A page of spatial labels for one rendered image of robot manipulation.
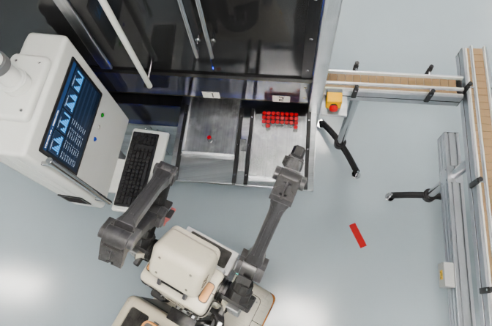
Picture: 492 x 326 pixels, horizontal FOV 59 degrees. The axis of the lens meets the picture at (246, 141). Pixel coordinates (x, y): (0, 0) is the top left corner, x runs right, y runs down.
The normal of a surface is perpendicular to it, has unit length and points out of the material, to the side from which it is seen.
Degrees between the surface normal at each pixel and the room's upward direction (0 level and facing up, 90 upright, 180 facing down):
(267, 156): 0
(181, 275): 48
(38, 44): 0
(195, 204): 0
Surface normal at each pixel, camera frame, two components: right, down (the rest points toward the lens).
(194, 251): 0.27, -0.84
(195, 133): -0.07, -0.38
